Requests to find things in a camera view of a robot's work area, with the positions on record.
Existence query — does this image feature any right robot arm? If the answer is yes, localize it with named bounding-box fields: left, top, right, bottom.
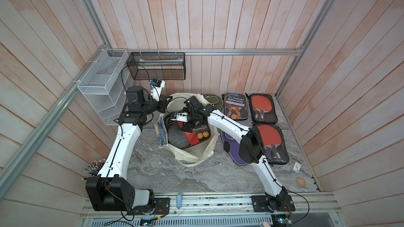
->
left=172, top=96, right=296, bottom=213

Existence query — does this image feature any white wire mesh shelf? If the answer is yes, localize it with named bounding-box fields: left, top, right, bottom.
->
left=78, top=49, right=134, bottom=126

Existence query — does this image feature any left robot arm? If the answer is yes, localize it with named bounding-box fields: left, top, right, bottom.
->
left=85, top=79, right=172, bottom=214

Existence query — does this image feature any red black paddle cover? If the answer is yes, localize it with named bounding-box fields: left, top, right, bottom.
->
left=165, top=121, right=211, bottom=148

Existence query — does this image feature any black mesh basket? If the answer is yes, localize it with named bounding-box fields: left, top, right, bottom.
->
left=126, top=51, right=186, bottom=81

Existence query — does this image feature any small blue cylinder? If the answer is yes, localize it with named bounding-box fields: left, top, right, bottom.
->
left=176, top=193, right=183, bottom=209

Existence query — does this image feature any canvas tote bag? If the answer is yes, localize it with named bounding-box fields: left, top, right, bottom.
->
left=155, top=92, right=219, bottom=167

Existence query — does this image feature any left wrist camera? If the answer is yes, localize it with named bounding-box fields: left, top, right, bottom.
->
left=150, top=78, right=165, bottom=102

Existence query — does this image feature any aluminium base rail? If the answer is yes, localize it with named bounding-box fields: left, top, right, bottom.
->
left=78, top=192, right=348, bottom=227

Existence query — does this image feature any green paddle cover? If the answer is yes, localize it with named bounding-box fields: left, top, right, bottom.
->
left=203, top=93, right=224, bottom=111

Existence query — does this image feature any red paddle case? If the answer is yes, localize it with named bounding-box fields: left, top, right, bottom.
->
left=247, top=94, right=278, bottom=125
left=258, top=124, right=289, bottom=165

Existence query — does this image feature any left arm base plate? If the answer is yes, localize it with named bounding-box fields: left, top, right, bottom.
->
left=128, top=197, right=170, bottom=215

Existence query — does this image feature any purple paddle cover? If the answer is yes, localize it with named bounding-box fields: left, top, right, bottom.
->
left=221, top=131, right=247, bottom=166

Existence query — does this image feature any Deerway paddle set pack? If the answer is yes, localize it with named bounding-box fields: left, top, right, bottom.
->
left=222, top=92, right=249, bottom=120

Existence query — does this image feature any small white tag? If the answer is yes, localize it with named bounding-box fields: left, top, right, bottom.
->
left=293, top=162, right=302, bottom=173

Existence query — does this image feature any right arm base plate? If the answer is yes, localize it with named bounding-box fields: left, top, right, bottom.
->
left=250, top=195, right=296, bottom=213

